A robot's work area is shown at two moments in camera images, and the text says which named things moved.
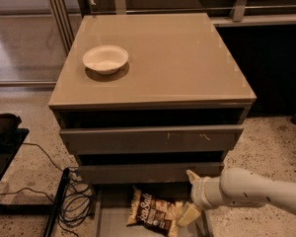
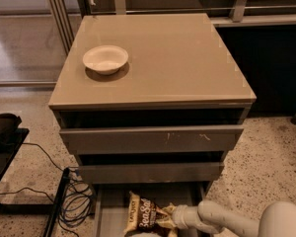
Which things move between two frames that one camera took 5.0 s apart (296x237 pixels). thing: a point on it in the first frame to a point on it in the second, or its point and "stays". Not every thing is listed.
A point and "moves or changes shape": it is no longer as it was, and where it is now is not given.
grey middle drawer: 151,174 stays
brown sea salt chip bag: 157,214 moves or changes shape
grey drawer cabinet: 148,99 stays
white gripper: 197,193 to 182,215
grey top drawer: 153,139 stays
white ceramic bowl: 105,59 stays
